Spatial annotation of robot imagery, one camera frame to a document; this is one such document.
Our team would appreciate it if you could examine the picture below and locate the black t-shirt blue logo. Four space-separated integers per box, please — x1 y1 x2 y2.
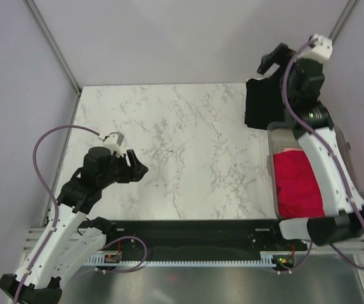
244 78 284 130

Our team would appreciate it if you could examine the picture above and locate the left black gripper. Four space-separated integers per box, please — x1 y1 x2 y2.
98 149 148 189

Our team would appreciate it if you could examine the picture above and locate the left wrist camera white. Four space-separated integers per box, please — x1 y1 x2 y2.
99 131 126 158

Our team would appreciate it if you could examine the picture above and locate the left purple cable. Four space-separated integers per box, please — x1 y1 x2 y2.
12 125 148 304

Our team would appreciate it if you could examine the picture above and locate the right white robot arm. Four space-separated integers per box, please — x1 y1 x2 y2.
257 35 364 250

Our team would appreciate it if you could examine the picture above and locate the clear plastic bin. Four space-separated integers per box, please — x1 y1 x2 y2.
267 122 364 219

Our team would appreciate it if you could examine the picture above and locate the right aluminium frame post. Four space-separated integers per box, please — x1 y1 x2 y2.
329 0 360 43

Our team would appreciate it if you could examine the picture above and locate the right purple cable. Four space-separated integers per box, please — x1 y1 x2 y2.
282 36 364 274

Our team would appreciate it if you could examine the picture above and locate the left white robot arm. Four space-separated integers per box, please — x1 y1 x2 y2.
0 144 148 303

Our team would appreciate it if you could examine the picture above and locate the slotted white cable duct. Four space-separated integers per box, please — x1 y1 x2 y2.
83 252 295 269

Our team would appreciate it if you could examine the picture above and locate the magenta t-shirt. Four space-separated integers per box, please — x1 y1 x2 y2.
273 148 325 219

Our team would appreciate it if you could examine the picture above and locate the aluminium frame post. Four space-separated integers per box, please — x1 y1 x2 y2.
23 0 82 96
329 0 360 43

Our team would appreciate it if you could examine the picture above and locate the left aluminium frame post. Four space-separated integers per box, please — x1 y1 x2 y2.
23 0 82 96

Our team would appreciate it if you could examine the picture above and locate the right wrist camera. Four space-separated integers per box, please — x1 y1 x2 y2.
299 34 333 64

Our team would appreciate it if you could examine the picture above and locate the purple cable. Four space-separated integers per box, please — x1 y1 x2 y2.
282 36 364 274
12 125 148 304

